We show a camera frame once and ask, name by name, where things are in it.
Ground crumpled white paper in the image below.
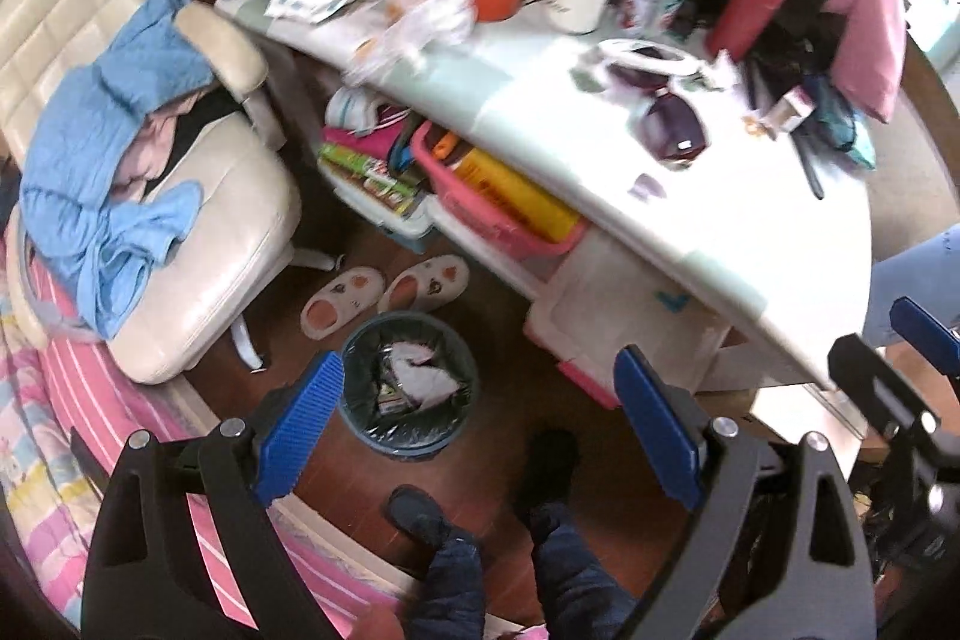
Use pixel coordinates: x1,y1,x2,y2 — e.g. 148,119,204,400
386,340,460,406

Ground white spotted slipper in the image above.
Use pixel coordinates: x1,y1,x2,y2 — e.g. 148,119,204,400
300,266,387,341
377,255,471,313

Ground pale pink cloth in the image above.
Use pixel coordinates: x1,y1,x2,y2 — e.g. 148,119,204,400
112,92,200,202

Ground white oval frame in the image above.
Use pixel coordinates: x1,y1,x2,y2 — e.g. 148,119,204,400
596,38,710,80

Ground person's left leg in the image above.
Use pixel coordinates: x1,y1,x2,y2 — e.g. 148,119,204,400
386,486,488,640

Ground white padded chair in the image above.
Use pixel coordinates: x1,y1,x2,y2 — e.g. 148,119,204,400
0,0,335,386

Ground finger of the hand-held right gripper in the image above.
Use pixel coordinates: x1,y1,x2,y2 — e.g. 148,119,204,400
889,297,960,378
827,334,940,440

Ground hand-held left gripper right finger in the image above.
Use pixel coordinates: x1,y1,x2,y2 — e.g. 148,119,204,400
613,346,880,640

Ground crumpled clear plastic wrap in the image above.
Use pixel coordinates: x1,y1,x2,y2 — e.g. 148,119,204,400
349,0,481,86

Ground black trash bin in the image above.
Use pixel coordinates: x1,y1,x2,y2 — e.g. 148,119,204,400
337,312,481,461

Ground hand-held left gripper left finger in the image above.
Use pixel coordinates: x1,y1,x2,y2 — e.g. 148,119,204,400
81,351,353,640

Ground person's right leg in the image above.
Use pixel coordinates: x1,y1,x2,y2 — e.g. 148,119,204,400
517,430,638,640

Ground dark red thermos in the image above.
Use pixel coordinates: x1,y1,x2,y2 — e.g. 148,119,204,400
705,0,790,62

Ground dark sunglasses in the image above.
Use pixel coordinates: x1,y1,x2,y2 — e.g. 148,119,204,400
606,56,710,169

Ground pink striped blanket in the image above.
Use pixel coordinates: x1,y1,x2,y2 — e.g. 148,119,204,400
0,220,421,640

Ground black comb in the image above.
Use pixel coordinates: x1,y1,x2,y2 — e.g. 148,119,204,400
791,122,826,201

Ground yellow box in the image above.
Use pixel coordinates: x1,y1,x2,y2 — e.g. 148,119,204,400
454,149,582,240

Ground pink hanging cloth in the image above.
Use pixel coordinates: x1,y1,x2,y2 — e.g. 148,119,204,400
825,0,908,121

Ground light blue patterned pouch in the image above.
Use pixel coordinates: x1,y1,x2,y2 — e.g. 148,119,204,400
806,74,878,170

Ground white pink storage drawers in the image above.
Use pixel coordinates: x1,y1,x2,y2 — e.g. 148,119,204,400
424,194,740,412

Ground pink plastic basket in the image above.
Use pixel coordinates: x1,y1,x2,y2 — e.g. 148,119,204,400
411,120,586,257

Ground light blue denim cloth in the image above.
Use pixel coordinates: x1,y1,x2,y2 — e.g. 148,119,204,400
862,233,960,348

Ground small white pink box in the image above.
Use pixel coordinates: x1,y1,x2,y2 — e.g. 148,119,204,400
765,85,815,133

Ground cardboard box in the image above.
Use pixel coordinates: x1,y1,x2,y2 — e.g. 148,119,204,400
742,385,863,461

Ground green snack box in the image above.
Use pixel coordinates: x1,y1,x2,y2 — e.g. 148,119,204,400
319,149,425,215

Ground person's leg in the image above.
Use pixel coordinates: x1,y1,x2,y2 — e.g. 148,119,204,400
386,486,488,640
517,430,638,640

